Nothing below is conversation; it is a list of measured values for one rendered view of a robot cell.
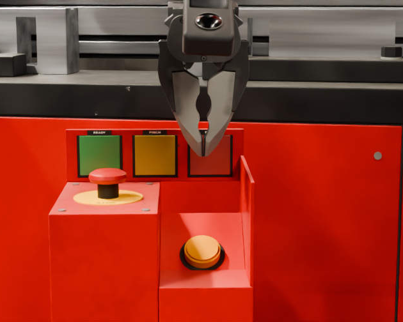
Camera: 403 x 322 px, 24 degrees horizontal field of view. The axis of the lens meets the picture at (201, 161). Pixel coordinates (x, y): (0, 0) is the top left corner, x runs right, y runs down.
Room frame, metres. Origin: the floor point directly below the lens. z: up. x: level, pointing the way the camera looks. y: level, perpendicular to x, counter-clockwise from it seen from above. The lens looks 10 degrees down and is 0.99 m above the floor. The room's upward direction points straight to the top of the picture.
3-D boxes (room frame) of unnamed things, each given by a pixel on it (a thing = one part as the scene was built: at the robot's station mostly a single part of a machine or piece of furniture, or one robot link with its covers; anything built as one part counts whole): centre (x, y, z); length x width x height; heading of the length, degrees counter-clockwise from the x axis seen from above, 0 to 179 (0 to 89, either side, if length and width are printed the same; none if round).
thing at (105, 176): (0.95, 0.10, 0.79); 0.04 x 0.04 x 0.04
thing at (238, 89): (0.93, -0.02, 0.92); 0.05 x 0.02 x 0.09; 91
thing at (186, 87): (0.95, 0.01, 0.87); 0.06 x 0.03 x 0.09; 1
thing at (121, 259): (0.96, 0.05, 0.75); 0.20 x 0.16 x 0.18; 91
